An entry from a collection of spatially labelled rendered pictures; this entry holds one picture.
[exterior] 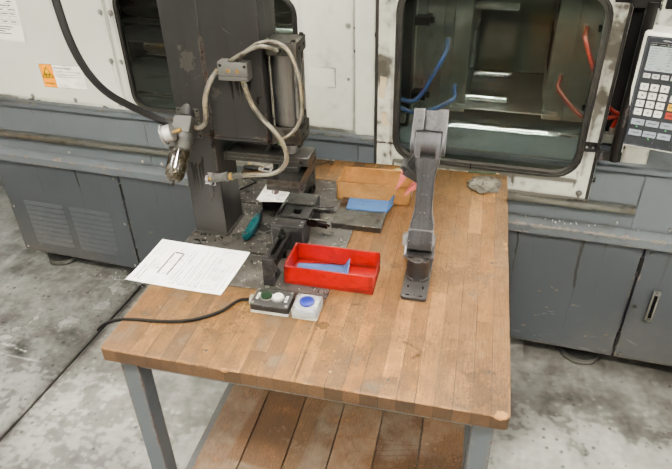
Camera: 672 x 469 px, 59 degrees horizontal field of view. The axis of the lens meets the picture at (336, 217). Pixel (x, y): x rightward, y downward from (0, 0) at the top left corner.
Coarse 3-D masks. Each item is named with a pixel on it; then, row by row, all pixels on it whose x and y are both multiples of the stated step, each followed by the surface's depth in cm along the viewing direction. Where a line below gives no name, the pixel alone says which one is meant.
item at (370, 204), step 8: (352, 200) 199; (360, 200) 199; (368, 200) 198; (376, 200) 198; (384, 200) 198; (392, 200) 193; (352, 208) 194; (360, 208) 194; (368, 208) 194; (376, 208) 194; (384, 208) 194
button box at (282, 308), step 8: (256, 296) 156; (272, 296) 155; (288, 296) 156; (232, 304) 157; (256, 304) 154; (264, 304) 153; (272, 304) 153; (280, 304) 153; (288, 304) 153; (216, 312) 154; (256, 312) 155; (264, 312) 154; (272, 312) 154; (280, 312) 153; (288, 312) 153; (112, 320) 154; (120, 320) 154; (128, 320) 153; (136, 320) 153; (144, 320) 152; (152, 320) 152; (160, 320) 152; (168, 320) 152; (176, 320) 152; (184, 320) 152; (192, 320) 152
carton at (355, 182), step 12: (348, 168) 210; (360, 168) 209; (372, 168) 208; (348, 180) 213; (360, 180) 212; (372, 180) 211; (384, 180) 209; (396, 180) 208; (408, 180) 207; (348, 192) 202; (360, 192) 201; (372, 192) 200; (384, 192) 199; (396, 192) 198; (396, 204) 200; (408, 204) 199
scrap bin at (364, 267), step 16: (304, 256) 173; (320, 256) 172; (336, 256) 171; (352, 256) 169; (368, 256) 168; (288, 272) 163; (304, 272) 162; (320, 272) 160; (336, 272) 159; (352, 272) 168; (368, 272) 168; (336, 288) 162; (352, 288) 161; (368, 288) 159
